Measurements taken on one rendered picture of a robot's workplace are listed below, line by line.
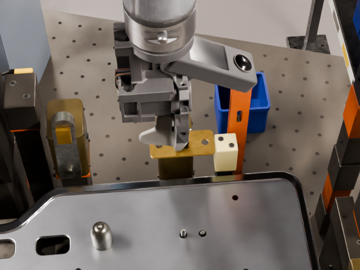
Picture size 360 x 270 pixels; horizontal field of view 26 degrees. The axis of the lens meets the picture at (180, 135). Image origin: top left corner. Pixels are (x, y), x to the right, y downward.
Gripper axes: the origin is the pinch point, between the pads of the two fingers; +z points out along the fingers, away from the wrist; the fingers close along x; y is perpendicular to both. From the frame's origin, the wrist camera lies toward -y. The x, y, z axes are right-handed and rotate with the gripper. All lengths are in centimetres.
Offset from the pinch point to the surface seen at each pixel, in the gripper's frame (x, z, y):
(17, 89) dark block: -21.7, 14.6, 24.3
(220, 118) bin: -40, 51, -11
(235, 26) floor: -136, 127, -30
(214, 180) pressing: -9.3, 26.6, -5.8
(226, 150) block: -11.0, 20.5, -7.9
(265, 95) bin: -43, 48, -21
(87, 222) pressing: -3.5, 26.7, 14.9
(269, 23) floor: -136, 127, -43
